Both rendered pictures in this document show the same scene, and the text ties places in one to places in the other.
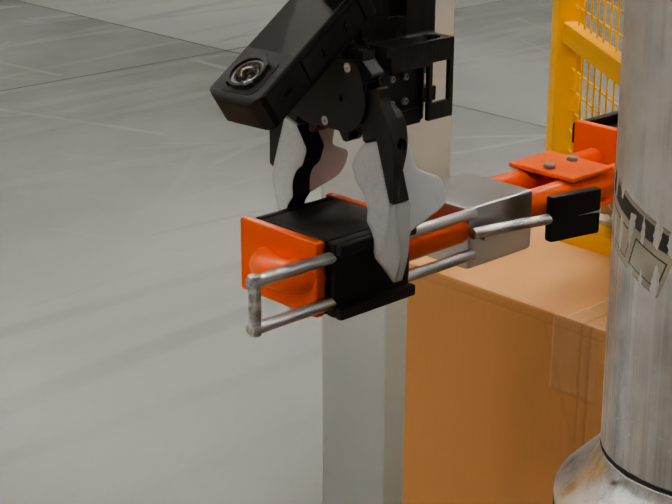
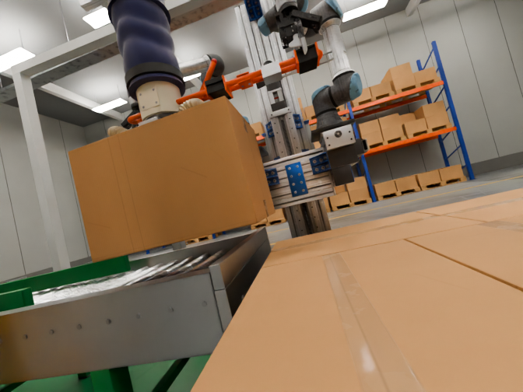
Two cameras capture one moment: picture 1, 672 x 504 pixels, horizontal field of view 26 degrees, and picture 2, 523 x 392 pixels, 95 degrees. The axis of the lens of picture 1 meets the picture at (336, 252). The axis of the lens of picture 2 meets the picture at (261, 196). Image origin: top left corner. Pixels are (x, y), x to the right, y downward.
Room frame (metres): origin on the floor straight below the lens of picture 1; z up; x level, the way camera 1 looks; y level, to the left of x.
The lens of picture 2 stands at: (1.63, 0.53, 0.72)
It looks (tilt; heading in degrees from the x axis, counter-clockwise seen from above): 2 degrees up; 234
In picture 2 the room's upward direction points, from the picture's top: 14 degrees counter-clockwise
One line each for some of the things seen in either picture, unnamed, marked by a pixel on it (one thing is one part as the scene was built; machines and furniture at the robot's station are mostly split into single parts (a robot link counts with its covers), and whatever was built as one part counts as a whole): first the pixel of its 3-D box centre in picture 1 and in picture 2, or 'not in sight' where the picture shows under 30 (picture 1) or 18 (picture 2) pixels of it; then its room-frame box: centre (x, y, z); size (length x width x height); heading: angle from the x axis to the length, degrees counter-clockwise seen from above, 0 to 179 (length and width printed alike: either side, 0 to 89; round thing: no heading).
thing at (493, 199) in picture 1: (468, 219); (272, 73); (0.99, -0.09, 1.19); 0.07 x 0.07 x 0.04; 44
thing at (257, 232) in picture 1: (325, 252); (307, 57); (0.90, 0.01, 1.20); 0.08 x 0.07 x 0.05; 134
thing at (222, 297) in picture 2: not in sight; (256, 273); (1.16, -0.26, 0.47); 0.70 x 0.03 x 0.15; 44
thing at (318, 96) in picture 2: not in sight; (324, 100); (0.47, -0.26, 1.20); 0.13 x 0.12 x 0.14; 105
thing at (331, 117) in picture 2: not in sight; (328, 121); (0.47, -0.27, 1.09); 0.15 x 0.15 x 0.10
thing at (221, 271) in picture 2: not in sight; (249, 246); (1.16, -0.26, 0.58); 0.70 x 0.03 x 0.06; 44
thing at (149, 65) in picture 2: not in sight; (156, 84); (1.31, -0.43, 1.31); 0.23 x 0.23 x 0.04
